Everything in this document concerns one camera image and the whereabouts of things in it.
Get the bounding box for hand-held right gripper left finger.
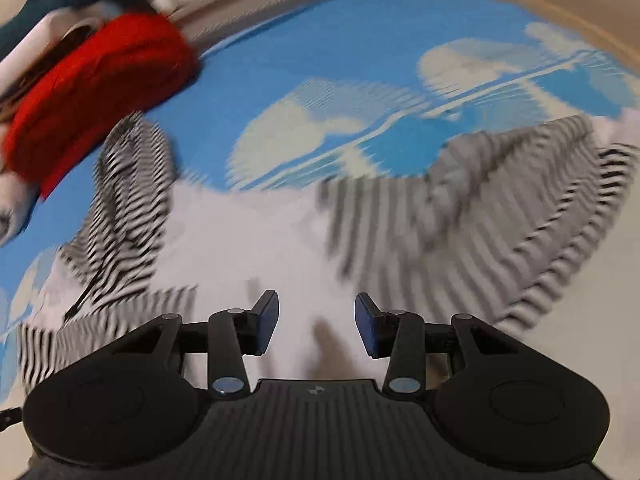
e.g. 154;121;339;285
117;289;280;395

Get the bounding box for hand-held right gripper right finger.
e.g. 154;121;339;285
354;292;522;395

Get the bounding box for black white striped garment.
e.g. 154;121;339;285
17;112;640;391

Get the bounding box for blue white printed bedsheet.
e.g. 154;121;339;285
0;0;640;411

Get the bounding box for red cloth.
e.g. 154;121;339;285
0;12;201;202

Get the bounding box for white printed garment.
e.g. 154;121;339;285
0;10;103;126

